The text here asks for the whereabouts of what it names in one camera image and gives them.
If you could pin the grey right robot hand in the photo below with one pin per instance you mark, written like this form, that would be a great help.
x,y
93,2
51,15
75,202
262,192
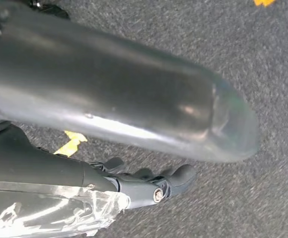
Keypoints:
x,y
109,88

